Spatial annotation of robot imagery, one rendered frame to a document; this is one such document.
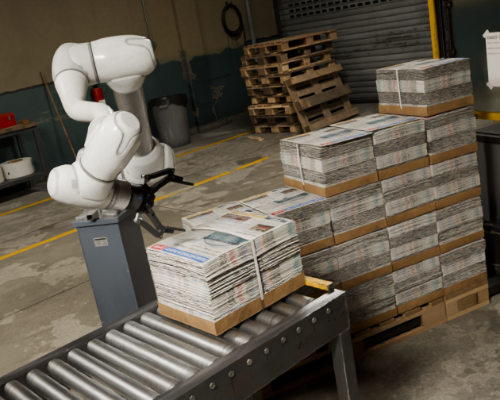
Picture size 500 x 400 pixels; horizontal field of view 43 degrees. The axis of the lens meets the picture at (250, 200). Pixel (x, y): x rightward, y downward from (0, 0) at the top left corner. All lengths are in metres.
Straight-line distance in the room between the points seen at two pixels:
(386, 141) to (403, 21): 7.33
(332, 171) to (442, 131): 0.62
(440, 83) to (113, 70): 1.65
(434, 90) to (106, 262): 1.67
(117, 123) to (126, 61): 0.54
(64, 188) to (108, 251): 1.00
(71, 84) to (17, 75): 7.29
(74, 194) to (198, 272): 0.41
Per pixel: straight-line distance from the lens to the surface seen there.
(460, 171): 3.26
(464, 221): 3.33
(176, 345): 1.85
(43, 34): 9.47
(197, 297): 1.84
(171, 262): 1.86
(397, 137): 2.99
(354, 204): 2.91
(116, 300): 2.67
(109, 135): 1.53
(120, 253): 2.57
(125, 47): 2.05
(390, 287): 3.14
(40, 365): 1.97
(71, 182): 1.61
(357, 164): 2.88
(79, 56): 2.06
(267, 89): 9.26
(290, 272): 1.98
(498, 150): 3.80
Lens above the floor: 1.63
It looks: 16 degrees down
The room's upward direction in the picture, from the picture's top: 10 degrees counter-clockwise
